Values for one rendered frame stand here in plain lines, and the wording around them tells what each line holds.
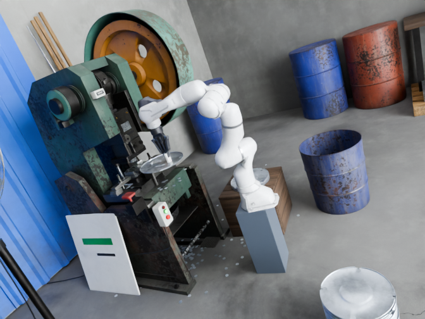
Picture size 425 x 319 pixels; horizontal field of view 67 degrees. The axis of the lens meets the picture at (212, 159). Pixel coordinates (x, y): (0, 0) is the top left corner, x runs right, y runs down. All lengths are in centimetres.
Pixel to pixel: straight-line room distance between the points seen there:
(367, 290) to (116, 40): 208
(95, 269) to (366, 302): 181
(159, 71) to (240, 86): 317
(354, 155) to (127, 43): 168
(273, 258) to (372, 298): 66
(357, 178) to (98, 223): 176
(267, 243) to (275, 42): 355
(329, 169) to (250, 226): 69
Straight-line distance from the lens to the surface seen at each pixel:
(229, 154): 167
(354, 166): 228
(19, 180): 302
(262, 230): 189
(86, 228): 246
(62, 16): 371
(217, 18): 527
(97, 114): 194
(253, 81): 522
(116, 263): 240
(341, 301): 155
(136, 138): 212
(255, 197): 180
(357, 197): 240
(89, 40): 256
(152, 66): 230
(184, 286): 222
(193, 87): 161
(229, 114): 157
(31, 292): 202
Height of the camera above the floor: 139
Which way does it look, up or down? 20 degrees down
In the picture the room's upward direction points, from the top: 20 degrees counter-clockwise
